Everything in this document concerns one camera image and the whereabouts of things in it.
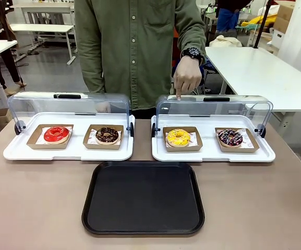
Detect yellow cloth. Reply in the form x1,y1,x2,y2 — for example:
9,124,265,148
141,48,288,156
242,14,278,33

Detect person's left hand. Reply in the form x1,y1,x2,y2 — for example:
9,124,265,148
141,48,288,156
173,55,202,102

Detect black wristwatch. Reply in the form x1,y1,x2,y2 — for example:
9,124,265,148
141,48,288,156
180,47,202,60

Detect person in green shirt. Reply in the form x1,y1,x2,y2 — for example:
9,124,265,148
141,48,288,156
74,0,207,119

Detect yellow glazed donut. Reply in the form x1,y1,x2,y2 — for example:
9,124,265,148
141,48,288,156
166,128,191,147

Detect clear display case lid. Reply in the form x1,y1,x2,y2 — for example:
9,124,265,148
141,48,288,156
151,94,274,139
8,91,135,135

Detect red glazed donut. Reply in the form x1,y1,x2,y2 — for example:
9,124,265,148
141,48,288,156
43,126,70,145

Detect black pole stand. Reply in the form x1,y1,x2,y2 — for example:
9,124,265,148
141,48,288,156
253,0,272,49

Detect brown cardboard donut tray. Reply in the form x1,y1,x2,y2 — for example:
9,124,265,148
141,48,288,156
83,124,124,151
162,127,203,153
26,124,74,150
214,127,260,154

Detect white display case base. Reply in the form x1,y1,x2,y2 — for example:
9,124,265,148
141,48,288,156
3,112,136,161
151,114,276,164

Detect cream tote bag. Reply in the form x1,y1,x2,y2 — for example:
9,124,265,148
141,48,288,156
209,34,244,48

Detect person in blue skirt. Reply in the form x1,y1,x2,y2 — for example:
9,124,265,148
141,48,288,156
216,0,241,34

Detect chocolate sprinkled donut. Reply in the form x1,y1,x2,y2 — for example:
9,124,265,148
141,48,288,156
95,127,120,145

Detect white desk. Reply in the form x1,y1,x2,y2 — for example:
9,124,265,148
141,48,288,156
9,23,77,66
11,2,76,26

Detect person's right hand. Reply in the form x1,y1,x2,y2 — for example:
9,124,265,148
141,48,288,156
96,101,112,114

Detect black plastic serving tray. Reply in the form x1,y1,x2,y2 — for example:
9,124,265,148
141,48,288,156
81,161,206,235

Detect cardboard box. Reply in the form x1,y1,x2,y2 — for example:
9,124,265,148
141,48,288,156
273,1,296,34

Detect dark purple drizzled donut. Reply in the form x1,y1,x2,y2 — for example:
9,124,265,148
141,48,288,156
216,128,243,148

